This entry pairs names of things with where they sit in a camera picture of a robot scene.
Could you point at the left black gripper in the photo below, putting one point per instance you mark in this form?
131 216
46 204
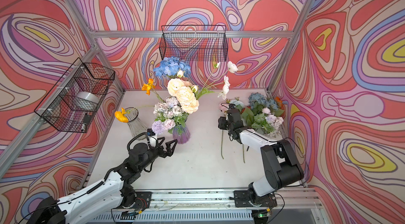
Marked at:
161 149

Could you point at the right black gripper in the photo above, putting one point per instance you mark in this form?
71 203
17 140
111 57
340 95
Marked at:
230 114

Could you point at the blue purple glass vase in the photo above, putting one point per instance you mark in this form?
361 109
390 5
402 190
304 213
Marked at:
182 134

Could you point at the white purple mixed bouquet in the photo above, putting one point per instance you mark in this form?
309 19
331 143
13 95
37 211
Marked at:
170 117

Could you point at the clear ribbed glass vase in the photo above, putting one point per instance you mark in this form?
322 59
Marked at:
135 124

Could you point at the peach rose flower stem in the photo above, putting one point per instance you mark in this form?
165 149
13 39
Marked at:
187 100

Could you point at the white yellow-centred poppy stem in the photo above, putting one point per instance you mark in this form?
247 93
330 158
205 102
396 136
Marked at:
222 80

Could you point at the orange poppy flower stem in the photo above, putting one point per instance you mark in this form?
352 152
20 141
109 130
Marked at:
148 88

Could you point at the cream rose flower stem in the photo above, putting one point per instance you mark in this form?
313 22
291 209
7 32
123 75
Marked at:
175 83

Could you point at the blue hydrangea flower stem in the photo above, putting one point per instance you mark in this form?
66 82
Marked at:
173 67

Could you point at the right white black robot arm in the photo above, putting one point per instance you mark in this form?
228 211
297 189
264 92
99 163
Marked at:
280 162

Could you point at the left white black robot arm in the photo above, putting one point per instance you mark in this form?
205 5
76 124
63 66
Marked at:
114 190

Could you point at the pale blue rose stem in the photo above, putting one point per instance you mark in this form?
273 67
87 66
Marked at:
239 106

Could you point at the teal white bouquet right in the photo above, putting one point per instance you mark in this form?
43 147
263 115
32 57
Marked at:
263 114

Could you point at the small black device in basket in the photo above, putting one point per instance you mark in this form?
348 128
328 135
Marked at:
86 119

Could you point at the white tape roll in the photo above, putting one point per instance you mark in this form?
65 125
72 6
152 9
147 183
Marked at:
87 96

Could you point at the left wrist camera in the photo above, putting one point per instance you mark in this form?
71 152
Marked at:
152 140

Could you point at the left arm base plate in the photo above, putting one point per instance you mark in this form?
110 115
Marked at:
138 200

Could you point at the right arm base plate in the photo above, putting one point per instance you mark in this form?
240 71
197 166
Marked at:
248 198

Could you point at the black wire basket back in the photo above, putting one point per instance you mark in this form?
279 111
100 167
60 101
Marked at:
207 43

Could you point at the black wire basket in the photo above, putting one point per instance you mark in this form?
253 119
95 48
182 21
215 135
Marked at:
65 112
207 43

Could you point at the black wire basket left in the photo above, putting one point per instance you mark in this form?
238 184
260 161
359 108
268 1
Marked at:
65 112

